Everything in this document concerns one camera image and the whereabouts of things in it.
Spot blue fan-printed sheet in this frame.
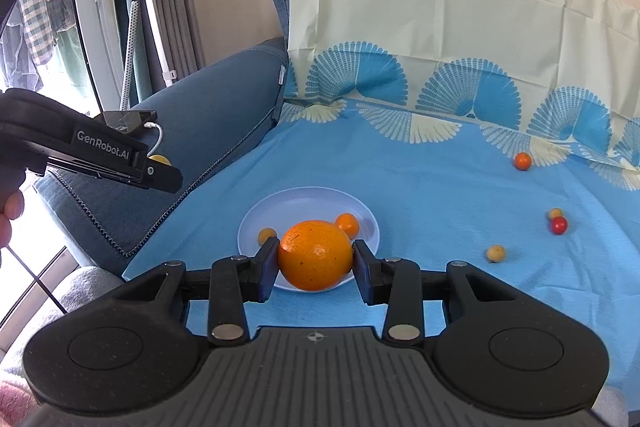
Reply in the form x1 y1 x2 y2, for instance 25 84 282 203
122 0 640 408

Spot grey fabric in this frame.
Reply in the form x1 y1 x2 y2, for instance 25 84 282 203
0 264 123 358

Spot hanging clothes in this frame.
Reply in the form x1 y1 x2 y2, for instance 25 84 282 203
0 0 93 90

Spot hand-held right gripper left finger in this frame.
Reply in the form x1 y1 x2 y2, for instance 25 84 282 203
122 238 280 347

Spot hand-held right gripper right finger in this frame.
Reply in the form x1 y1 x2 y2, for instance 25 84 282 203
352 241 508 347

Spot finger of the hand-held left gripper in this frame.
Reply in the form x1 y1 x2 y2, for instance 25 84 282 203
47 153 184 194

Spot white charging cable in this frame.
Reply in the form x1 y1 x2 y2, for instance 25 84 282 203
144 122 165 155

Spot light blue round plate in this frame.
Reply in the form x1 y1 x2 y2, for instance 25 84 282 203
237 187 381 293

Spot white glass door frame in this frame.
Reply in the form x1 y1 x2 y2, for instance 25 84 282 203
67 0 118 112

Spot person's left hand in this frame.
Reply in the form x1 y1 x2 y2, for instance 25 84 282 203
0 188 25 254

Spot black smartphone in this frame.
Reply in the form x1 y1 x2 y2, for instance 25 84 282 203
102 108 158 132

